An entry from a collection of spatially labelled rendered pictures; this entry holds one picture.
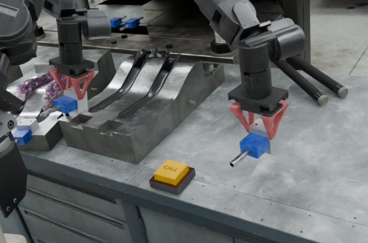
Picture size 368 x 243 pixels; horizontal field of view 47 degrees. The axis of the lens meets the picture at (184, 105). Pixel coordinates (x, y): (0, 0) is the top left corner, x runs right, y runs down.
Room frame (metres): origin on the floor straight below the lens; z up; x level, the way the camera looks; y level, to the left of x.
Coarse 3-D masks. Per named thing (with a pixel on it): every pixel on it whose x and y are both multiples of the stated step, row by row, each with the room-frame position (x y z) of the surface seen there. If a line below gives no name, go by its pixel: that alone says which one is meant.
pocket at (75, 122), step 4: (76, 116) 1.05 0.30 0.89; (80, 116) 1.06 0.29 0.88; (84, 116) 1.06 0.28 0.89; (88, 116) 1.05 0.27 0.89; (72, 120) 1.04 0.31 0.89; (76, 120) 1.05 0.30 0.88; (80, 120) 1.06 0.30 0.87; (84, 120) 1.06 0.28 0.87; (72, 124) 1.04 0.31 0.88; (76, 124) 1.05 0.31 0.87; (80, 124) 1.05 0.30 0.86; (80, 128) 1.01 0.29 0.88
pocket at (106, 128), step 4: (108, 120) 1.00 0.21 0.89; (112, 120) 0.99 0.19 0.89; (104, 124) 0.99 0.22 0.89; (108, 124) 1.00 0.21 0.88; (112, 124) 0.99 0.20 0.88; (116, 124) 0.99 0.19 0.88; (120, 124) 0.98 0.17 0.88; (100, 128) 0.97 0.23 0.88; (104, 128) 0.98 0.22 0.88; (108, 128) 1.00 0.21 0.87; (112, 128) 1.00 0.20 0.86; (116, 128) 0.99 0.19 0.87; (100, 132) 0.97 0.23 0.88; (104, 132) 0.98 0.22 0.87; (108, 132) 0.98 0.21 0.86; (112, 136) 0.94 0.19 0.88
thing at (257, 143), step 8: (256, 120) 0.75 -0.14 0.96; (256, 128) 0.73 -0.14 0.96; (264, 128) 0.72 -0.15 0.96; (272, 128) 0.72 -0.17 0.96; (248, 136) 0.72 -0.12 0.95; (256, 136) 0.72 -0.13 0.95; (264, 136) 0.71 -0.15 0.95; (240, 144) 0.71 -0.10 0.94; (248, 144) 0.69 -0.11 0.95; (256, 144) 0.69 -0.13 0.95; (264, 144) 0.70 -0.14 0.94; (272, 144) 0.71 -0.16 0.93; (248, 152) 0.68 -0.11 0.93; (256, 152) 0.68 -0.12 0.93; (264, 152) 0.69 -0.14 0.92; (272, 152) 0.71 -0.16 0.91; (232, 160) 0.66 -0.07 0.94; (240, 160) 0.67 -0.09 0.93
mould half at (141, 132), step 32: (128, 64) 1.28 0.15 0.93; (160, 64) 1.22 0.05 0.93; (192, 64) 1.17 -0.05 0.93; (96, 96) 1.17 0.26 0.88; (128, 96) 1.14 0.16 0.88; (160, 96) 1.09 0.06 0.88; (192, 96) 1.13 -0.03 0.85; (64, 128) 1.04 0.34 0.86; (96, 128) 0.97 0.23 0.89; (128, 128) 0.94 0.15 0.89; (160, 128) 1.00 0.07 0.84; (128, 160) 0.92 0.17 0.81
